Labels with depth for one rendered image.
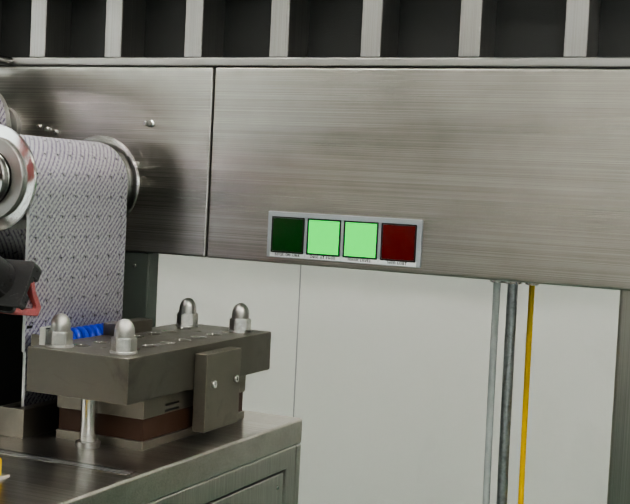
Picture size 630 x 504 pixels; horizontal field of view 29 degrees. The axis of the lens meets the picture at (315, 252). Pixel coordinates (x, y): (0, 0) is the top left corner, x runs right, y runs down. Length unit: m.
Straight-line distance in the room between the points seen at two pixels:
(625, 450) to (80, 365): 0.81
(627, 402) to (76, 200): 0.86
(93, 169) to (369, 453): 2.73
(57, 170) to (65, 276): 0.15
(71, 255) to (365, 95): 0.49
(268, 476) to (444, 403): 2.46
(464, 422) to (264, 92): 2.53
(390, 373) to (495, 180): 2.63
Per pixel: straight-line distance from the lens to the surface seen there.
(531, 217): 1.71
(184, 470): 1.59
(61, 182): 1.74
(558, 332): 4.11
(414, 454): 4.32
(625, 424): 1.87
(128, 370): 1.56
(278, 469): 1.84
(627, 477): 1.88
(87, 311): 1.81
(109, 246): 1.84
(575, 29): 1.72
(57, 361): 1.62
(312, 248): 1.81
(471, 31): 1.76
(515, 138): 1.72
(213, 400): 1.71
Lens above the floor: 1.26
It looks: 3 degrees down
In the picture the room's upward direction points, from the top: 3 degrees clockwise
